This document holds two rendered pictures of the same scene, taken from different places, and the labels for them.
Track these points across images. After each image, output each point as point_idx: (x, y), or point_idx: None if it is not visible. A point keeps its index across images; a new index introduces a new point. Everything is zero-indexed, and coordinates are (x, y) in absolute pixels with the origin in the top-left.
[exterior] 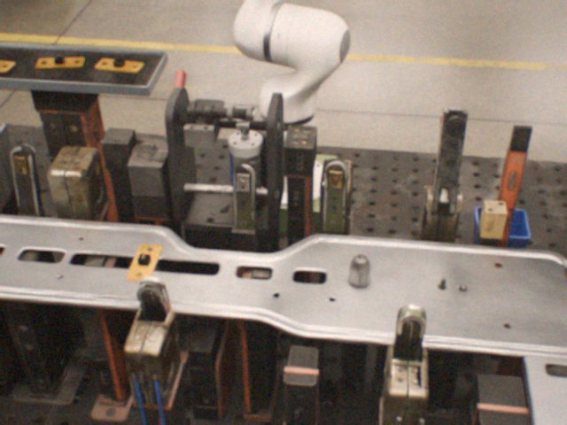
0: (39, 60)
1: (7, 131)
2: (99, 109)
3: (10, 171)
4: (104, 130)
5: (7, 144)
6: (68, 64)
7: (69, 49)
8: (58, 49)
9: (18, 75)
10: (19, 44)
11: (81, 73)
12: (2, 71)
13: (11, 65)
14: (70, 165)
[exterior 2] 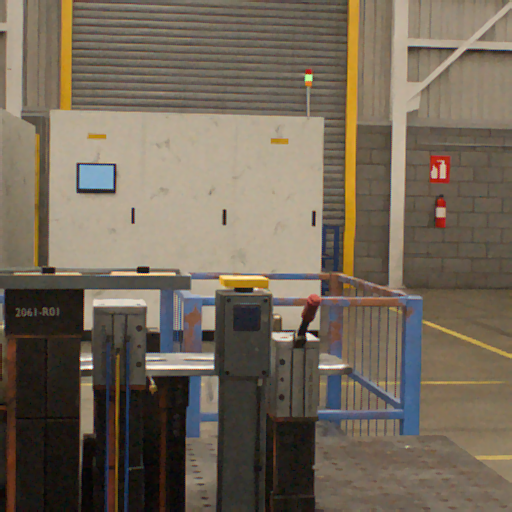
0: (79, 274)
1: (92, 312)
2: (7, 359)
3: (92, 357)
4: (7, 398)
5: (93, 327)
6: (34, 273)
7: (48, 277)
8: (65, 278)
9: (94, 273)
10: (126, 275)
11: (9, 274)
12: (118, 271)
13: (114, 273)
14: (1, 320)
